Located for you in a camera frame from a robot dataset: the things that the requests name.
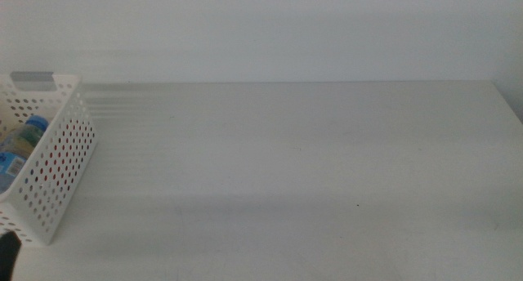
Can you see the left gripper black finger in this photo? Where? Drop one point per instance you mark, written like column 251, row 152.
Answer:
column 8, row 256

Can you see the clear water bottle blue cap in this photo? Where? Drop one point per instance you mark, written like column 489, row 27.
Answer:
column 20, row 150

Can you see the white perforated plastic basket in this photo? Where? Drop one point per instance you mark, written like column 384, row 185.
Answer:
column 65, row 85

